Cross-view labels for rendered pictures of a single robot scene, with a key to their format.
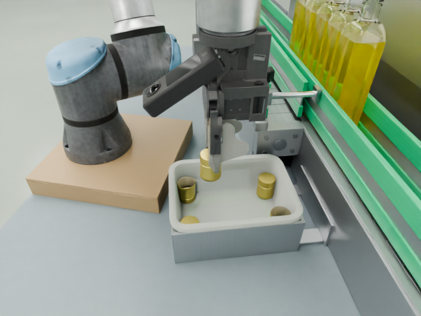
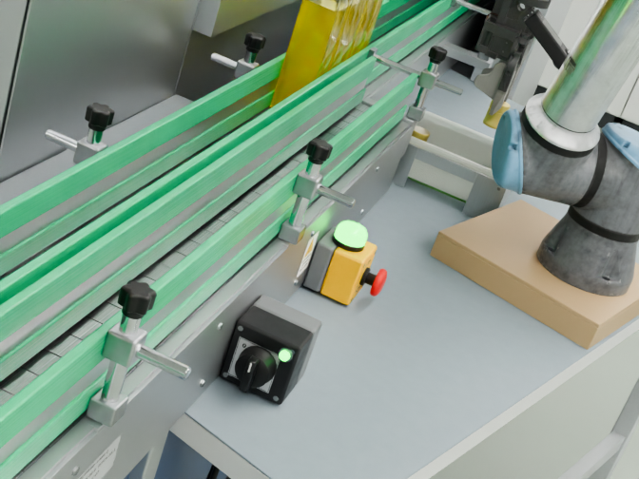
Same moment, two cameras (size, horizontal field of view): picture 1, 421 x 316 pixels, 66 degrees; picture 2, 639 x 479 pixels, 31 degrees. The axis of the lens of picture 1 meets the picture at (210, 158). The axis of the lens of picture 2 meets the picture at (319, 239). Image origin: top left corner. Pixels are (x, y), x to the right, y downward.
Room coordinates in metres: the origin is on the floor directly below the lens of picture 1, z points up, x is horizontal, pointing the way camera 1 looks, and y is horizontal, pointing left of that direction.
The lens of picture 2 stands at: (2.32, 0.39, 1.48)
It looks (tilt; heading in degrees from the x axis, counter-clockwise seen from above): 25 degrees down; 198
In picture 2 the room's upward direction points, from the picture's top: 19 degrees clockwise
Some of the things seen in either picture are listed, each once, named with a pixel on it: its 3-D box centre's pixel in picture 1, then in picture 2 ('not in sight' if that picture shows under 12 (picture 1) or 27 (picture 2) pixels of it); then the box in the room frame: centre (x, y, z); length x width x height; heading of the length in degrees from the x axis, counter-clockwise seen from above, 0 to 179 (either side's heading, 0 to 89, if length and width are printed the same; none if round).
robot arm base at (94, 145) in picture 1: (94, 126); (594, 242); (0.61, 0.26, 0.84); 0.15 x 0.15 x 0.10
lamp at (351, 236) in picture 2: not in sight; (351, 234); (0.96, -0.01, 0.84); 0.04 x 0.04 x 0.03
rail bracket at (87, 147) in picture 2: not in sight; (71, 155); (1.32, -0.24, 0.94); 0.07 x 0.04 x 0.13; 97
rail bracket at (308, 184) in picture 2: not in sight; (322, 201); (1.13, -0.01, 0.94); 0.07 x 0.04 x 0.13; 97
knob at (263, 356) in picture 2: not in sight; (252, 370); (1.30, 0.03, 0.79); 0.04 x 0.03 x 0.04; 97
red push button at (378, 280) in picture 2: not in sight; (372, 279); (0.96, 0.04, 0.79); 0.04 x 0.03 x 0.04; 7
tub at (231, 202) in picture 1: (230, 203); (453, 162); (0.42, -0.04, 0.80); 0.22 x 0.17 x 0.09; 97
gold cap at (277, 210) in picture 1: (279, 221); (416, 141); (0.38, -0.12, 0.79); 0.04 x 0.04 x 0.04
